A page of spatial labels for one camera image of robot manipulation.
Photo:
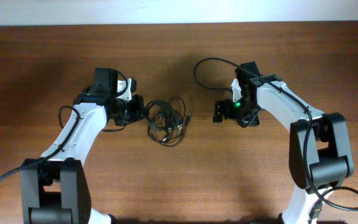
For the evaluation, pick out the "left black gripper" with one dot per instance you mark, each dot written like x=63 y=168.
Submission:
x=140 y=112

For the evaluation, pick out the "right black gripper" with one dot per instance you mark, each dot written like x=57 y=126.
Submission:
x=252 y=120

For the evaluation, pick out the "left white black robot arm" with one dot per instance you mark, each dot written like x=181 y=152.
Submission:
x=54 y=187

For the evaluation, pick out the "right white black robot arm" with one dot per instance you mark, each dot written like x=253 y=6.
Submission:
x=320 y=156

